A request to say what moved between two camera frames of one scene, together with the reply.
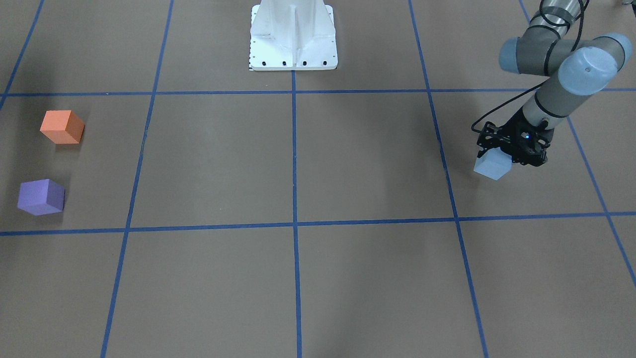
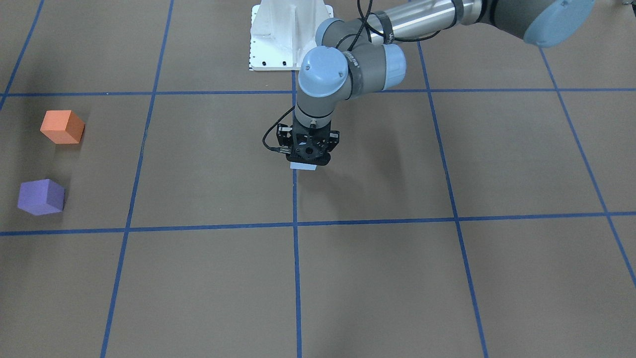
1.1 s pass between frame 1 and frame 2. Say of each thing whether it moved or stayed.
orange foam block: stayed
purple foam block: stayed
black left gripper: moved
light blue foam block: moved
